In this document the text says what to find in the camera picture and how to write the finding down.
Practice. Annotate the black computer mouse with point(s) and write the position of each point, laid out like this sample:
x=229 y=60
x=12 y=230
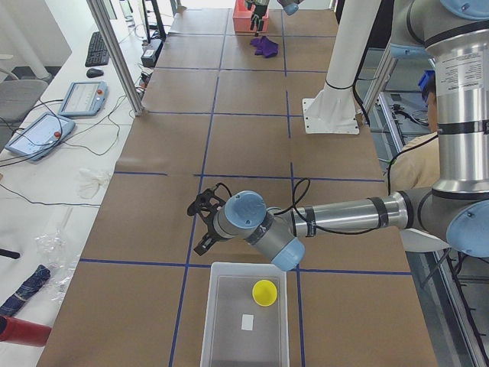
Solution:
x=94 y=72

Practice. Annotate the near teach pendant tablet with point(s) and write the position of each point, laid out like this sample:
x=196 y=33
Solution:
x=41 y=136

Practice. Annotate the blue storage bin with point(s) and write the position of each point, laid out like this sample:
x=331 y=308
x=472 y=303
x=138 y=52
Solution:
x=427 y=85

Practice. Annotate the translucent plastic box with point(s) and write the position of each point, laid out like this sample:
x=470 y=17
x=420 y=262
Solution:
x=238 y=331

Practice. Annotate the yellow plastic cup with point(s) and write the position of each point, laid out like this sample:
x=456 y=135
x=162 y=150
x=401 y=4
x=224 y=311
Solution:
x=264 y=293

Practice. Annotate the far teach pendant tablet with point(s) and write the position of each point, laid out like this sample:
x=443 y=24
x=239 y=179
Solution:
x=84 y=99

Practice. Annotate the folded dark blue umbrella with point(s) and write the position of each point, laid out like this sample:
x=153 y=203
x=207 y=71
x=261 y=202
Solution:
x=26 y=291

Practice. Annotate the white label in box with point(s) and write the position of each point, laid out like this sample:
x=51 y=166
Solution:
x=247 y=322

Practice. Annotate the purple cloth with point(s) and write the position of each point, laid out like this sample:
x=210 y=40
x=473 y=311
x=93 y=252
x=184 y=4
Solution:
x=264 y=47

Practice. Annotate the aluminium frame post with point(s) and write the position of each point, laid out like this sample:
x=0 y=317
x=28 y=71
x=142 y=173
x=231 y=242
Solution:
x=104 y=25

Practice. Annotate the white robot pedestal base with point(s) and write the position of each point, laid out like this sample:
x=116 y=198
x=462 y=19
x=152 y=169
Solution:
x=333 y=110

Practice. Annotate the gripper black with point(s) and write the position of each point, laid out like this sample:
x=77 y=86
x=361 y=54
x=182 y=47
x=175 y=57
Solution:
x=260 y=6
x=209 y=232

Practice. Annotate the pink plastic bin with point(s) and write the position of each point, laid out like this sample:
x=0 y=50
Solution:
x=241 y=18

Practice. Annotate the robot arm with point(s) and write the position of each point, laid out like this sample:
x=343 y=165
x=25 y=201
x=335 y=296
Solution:
x=437 y=185
x=289 y=6

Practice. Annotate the black keyboard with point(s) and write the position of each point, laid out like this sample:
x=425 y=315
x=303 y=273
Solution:
x=97 y=52

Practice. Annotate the grey office chair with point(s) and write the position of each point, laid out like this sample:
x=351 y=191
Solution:
x=18 y=97

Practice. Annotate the crumpled clear plastic wrap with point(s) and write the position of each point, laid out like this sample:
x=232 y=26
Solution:
x=58 y=253

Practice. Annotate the black power adapter box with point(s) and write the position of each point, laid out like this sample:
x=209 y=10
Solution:
x=151 y=53

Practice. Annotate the red cylinder bottle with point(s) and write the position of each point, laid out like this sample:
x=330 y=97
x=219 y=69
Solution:
x=22 y=332

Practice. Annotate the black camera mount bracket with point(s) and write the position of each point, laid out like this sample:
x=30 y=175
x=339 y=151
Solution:
x=208 y=202

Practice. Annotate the teach pendant tablet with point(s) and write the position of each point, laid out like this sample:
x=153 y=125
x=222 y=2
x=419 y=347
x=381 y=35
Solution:
x=84 y=99
x=41 y=136

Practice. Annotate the white crumpled gloves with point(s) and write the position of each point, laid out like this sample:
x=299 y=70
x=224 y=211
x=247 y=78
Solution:
x=90 y=182

